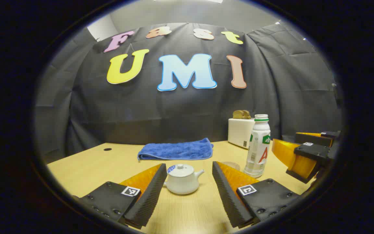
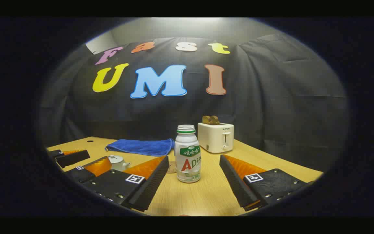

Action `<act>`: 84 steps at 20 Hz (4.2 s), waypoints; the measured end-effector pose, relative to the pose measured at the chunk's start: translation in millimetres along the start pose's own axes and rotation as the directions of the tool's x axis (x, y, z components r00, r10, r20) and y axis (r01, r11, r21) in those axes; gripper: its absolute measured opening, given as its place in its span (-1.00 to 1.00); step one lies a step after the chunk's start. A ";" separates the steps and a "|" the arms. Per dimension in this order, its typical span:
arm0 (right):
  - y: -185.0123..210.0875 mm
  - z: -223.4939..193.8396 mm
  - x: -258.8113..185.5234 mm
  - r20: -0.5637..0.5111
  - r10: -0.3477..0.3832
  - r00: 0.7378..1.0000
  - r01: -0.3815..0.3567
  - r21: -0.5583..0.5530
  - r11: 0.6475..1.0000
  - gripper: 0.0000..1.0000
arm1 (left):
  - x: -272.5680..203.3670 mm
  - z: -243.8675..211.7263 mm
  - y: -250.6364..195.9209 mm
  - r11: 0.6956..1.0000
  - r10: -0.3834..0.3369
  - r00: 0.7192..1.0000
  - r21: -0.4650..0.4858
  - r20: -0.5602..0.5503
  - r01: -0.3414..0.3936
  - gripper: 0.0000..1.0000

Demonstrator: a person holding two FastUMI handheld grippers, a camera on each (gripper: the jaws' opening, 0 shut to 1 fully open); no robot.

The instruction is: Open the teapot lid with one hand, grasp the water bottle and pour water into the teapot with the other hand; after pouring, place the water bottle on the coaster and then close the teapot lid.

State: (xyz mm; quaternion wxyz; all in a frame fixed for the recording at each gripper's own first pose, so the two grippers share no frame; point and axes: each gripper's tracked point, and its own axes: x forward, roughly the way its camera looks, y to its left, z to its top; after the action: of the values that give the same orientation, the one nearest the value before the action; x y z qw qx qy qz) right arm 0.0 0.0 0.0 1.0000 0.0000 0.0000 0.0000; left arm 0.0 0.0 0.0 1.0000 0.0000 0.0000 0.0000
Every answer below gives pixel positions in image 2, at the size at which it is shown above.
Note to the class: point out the blue towel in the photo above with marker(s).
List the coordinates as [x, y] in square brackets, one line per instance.
[141, 147]

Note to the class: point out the round brown coaster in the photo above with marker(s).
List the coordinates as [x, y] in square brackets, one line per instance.
[171, 167]

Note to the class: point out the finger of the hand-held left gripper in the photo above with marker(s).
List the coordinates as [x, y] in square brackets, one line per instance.
[73, 157]
[83, 175]

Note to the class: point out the white water bottle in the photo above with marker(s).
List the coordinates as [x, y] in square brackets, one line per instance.
[187, 156]

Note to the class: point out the white toaster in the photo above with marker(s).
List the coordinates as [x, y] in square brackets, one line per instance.
[214, 138]

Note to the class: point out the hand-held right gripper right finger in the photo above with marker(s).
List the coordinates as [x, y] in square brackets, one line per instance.
[237, 185]

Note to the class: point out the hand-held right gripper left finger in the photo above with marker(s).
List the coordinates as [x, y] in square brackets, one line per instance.
[153, 183]

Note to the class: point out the white teacup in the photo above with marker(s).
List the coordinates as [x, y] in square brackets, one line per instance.
[120, 166]

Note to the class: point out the brown bread slice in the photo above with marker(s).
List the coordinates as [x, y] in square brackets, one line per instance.
[215, 120]
[205, 120]

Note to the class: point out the black backdrop cloth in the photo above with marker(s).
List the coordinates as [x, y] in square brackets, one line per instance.
[271, 97]

